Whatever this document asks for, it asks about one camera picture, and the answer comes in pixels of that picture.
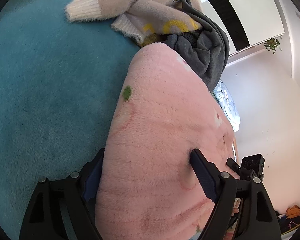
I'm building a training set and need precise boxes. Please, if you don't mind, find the pink fleece garment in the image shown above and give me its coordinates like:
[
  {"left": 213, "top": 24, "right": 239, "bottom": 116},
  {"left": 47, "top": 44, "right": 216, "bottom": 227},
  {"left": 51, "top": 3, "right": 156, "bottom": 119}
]
[{"left": 95, "top": 43, "right": 235, "bottom": 239}]

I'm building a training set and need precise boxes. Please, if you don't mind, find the orange and dark clothes pile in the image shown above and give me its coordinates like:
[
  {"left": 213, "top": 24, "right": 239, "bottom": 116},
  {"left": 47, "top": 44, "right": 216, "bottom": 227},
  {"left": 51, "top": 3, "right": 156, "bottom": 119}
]
[{"left": 275, "top": 205, "right": 300, "bottom": 235}]

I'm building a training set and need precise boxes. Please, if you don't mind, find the light blue floral quilt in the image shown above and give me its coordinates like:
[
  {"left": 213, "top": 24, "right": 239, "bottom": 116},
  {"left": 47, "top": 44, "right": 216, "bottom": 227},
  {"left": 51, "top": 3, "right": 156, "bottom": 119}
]
[{"left": 212, "top": 79, "right": 241, "bottom": 132}]

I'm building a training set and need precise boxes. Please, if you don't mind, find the green plant on wardrobe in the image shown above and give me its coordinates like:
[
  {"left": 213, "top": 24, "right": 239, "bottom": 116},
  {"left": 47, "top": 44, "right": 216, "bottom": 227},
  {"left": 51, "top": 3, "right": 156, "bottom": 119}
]
[{"left": 263, "top": 38, "right": 281, "bottom": 54}]

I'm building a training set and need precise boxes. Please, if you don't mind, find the dark grey hoodie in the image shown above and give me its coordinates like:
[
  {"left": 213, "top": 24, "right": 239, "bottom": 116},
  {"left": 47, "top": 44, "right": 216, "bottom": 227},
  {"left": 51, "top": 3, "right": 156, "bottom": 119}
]
[{"left": 161, "top": 0, "right": 230, "bottom": 91}]

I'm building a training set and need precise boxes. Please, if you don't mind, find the teal floral blanket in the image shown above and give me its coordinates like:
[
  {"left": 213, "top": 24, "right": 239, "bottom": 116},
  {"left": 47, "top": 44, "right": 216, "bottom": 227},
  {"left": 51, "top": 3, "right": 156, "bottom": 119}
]
[{"left": 0, "top": 0, "right": 138, "bottom": 239}]

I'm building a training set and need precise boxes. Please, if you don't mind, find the white black wardrobe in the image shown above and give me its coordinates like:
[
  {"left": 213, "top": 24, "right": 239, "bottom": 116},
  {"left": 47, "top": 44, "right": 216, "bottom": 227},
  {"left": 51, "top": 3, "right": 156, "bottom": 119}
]
[{"left": 200, "top": 0, "right": 285, "bottom": 55}]

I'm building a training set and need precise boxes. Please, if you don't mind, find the mustard yellow knit garment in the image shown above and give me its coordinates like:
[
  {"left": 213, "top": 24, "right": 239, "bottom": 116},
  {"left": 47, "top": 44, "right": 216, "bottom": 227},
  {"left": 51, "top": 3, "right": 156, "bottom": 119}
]
[{"left": 138, "top": 34, "right": 162, "bottom": 48}]

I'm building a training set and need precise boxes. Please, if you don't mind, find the beige knit sweater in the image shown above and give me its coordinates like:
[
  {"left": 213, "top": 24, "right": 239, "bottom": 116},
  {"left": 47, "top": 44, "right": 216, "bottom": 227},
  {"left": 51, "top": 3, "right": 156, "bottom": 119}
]
[{"left": 65, "top": 0, "right": 202, "bottom": 44}]

